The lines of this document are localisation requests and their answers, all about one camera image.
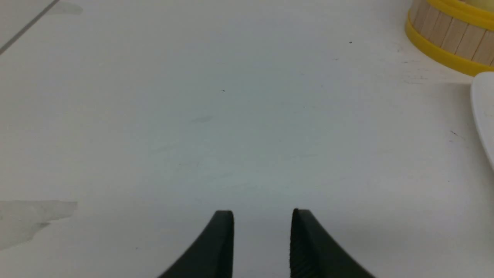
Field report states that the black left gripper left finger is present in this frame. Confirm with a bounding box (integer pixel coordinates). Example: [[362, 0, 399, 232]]
[[159, 210, 235, 278]]

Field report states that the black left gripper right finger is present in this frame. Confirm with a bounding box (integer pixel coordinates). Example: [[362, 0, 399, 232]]
[[290, 208, 373, 278]]

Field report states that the white square plate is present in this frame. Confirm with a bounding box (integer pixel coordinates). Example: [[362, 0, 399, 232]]
[[470, 71, 494, 169]]

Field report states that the yellow rimmed bamboo steamer basket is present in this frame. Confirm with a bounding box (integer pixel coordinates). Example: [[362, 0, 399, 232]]
[[405, 0, 494, 76]]

